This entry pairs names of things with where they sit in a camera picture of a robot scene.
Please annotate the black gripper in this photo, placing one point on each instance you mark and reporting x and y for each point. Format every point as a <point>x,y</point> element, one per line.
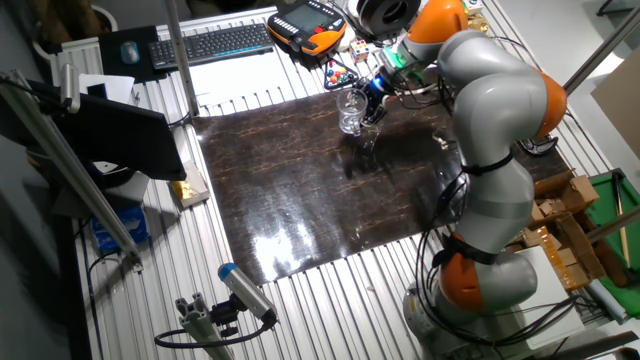
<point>377,92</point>

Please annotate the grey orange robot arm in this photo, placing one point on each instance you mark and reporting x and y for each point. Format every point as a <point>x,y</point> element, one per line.
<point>500,100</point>

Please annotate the black triangle ball rack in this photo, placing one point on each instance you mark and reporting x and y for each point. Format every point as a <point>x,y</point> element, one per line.
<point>339,77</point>

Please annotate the green flange adapter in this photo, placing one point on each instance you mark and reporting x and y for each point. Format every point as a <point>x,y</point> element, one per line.
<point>395,57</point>

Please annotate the rubik's cube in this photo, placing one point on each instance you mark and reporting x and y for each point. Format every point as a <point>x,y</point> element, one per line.
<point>359,51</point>

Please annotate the white egg shaped object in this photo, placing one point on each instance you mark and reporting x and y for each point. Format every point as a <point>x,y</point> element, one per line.
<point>344,44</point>

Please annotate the black filament spool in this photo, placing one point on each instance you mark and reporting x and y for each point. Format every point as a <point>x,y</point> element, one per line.
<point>387,15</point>

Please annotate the orange black teach pendant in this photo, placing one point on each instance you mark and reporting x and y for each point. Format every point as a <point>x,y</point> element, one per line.
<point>305,25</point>

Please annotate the dark marble pattern mat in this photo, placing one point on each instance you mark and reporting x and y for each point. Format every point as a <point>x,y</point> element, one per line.
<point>300,200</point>

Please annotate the gold wrapped object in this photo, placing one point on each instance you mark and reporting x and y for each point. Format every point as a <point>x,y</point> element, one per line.
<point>479,24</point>

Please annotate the large white paper sheet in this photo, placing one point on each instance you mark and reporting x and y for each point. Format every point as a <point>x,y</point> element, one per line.
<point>240,80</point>

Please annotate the black keyboard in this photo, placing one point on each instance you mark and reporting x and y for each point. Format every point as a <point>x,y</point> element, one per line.
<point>210,45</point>

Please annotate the brown cardboard box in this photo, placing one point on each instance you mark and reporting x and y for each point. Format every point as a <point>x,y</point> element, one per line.
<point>555,185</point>
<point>580,192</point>
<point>542,240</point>
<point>575,250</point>
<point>537,212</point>

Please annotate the aluminium pole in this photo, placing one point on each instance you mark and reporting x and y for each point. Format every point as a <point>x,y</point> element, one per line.
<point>182,60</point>
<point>600,50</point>
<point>615,224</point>

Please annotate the brown cardboard sheet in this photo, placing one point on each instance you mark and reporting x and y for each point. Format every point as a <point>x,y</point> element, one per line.
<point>620,105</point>

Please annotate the black monitor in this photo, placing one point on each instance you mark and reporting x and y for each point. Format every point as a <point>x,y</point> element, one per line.
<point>130,145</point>

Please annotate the green mini pool table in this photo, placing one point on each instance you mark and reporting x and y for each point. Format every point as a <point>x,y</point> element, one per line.
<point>607,210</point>

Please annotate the grey computer mouse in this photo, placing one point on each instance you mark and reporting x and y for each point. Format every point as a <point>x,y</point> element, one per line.
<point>130,52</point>

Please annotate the white board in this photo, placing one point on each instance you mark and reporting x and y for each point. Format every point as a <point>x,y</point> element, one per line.
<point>550,300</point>

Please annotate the small white paper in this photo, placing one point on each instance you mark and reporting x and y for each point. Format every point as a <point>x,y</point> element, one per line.
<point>115,87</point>

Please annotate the wooden cue stick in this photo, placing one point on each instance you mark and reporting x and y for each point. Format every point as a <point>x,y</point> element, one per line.
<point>621,220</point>

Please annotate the black mouse pad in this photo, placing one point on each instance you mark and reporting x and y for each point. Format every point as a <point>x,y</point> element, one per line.
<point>110,65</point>

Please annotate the short aluminium profile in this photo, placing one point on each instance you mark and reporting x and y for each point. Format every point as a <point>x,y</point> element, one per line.
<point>200,325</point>

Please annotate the blue tissue pack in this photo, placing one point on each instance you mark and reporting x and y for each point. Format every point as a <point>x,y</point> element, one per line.
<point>122,227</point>

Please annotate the white round bin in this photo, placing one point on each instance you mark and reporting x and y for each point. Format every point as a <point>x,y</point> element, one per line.
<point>107,15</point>

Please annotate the pale grey tube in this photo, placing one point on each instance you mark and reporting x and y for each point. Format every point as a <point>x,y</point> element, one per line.
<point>607,300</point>

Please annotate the long aluminium beam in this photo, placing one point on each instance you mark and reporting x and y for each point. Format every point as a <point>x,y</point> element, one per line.
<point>75,175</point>

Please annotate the black clamp frame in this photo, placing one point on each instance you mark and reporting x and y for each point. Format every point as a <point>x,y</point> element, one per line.
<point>540,146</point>

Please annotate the silver camera with blue end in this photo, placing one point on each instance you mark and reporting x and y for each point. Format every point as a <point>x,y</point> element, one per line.
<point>247,292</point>

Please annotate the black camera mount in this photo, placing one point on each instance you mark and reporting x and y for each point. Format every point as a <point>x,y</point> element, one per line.
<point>225,315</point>

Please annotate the small silver camera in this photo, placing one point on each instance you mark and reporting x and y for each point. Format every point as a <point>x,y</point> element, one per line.
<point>70,87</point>

